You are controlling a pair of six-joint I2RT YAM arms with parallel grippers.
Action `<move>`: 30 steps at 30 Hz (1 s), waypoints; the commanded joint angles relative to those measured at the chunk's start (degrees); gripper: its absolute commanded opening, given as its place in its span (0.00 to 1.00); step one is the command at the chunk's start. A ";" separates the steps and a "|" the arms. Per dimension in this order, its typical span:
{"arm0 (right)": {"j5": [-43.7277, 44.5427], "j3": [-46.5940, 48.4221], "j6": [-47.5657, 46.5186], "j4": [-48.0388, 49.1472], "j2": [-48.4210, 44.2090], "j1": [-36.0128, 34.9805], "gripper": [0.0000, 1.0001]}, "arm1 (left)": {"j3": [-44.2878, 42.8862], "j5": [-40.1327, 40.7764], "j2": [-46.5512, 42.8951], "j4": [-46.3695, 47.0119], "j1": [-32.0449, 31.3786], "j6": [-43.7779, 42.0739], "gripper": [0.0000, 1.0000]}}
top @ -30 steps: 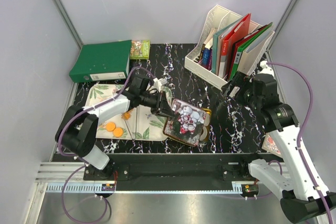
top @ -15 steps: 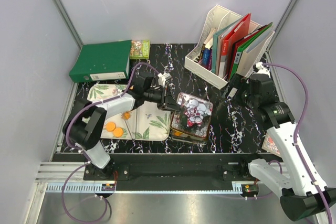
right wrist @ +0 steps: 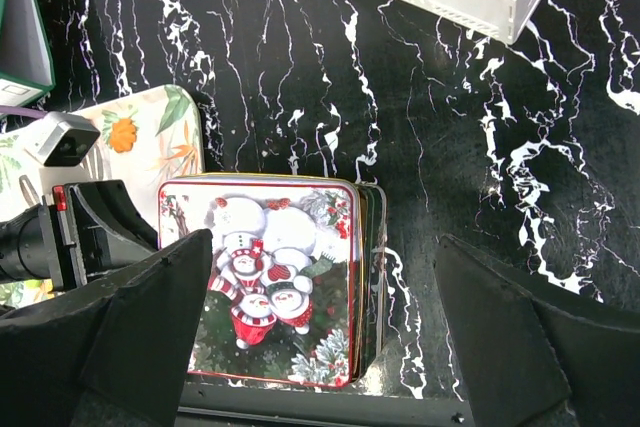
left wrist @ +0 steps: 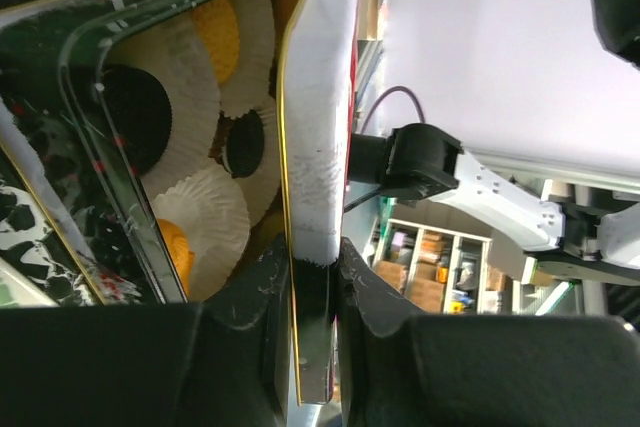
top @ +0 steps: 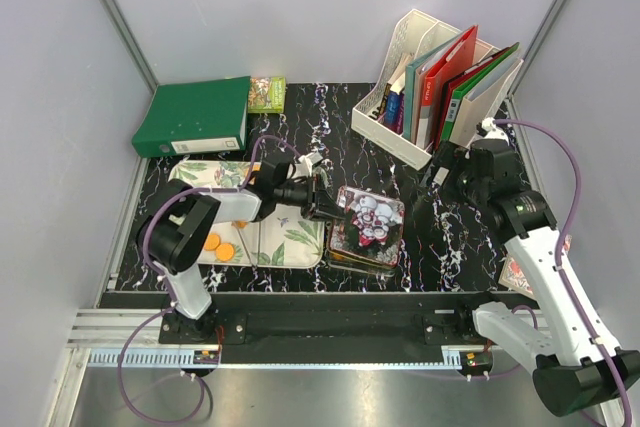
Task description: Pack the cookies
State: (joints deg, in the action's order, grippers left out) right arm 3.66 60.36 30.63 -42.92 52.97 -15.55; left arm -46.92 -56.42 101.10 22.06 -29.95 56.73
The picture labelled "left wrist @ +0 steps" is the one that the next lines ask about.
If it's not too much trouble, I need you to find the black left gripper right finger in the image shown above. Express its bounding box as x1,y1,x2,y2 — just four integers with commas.
337,240,639,427

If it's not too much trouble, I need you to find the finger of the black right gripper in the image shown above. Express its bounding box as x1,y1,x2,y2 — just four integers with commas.
591,0,639,69

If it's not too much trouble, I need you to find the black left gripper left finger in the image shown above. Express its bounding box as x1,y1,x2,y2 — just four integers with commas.
1,237,290,426

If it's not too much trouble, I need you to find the black round cookie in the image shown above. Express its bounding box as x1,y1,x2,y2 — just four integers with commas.
103,64,172,175
222,110,265,178

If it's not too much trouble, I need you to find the gold cookie tin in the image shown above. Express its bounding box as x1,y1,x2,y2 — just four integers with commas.
1,0,358,404

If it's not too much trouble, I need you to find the orange round cookie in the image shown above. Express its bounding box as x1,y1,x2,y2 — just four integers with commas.
190,0,240,84

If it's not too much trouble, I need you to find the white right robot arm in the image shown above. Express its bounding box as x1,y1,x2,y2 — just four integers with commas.
337,0,639,426

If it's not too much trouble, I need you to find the background storage shelf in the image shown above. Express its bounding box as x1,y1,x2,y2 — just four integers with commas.
364,198,584,316

